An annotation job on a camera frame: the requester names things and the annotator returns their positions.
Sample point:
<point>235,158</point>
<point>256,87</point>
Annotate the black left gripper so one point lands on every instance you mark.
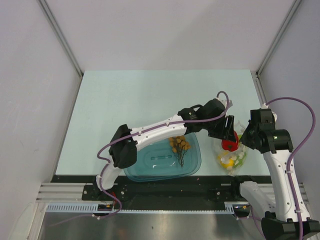
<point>224,132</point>

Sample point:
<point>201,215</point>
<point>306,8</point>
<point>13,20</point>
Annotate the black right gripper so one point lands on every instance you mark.
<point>245,140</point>

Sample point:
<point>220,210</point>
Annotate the red fake food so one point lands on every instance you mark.
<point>231,146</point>

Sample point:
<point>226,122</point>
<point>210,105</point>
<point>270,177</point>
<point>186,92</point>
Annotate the yellow fake lemon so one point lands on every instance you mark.
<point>226,159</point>

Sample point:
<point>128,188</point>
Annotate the green fake food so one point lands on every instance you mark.
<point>241,154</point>

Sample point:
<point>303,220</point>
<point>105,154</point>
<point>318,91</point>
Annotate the clear polka dot zip bag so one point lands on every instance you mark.
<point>217,149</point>

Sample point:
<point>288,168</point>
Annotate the brown fake berry bunch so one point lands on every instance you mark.
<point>179,146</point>

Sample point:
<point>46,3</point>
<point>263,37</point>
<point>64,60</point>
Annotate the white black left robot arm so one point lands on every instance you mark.
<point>125,144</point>

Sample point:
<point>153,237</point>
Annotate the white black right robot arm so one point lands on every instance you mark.
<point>285,217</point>

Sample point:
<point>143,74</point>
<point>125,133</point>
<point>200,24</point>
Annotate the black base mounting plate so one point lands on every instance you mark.
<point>217,188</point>

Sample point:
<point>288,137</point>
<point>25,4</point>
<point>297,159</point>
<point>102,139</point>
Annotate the teal transparent plastic container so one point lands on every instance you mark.
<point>158,161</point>

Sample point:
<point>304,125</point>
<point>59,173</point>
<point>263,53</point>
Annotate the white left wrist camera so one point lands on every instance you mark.
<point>227,103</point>

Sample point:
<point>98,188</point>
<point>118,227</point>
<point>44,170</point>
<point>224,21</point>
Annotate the right aluminium corner post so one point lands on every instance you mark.
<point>279,35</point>

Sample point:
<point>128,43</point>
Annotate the aluminium corner post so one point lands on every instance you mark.
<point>49,15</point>
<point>279,35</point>

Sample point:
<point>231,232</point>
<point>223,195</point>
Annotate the aluminium front frame rail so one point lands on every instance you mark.
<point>67,192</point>

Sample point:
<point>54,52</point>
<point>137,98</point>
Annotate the left aluminium corner post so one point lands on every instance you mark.
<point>49,15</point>

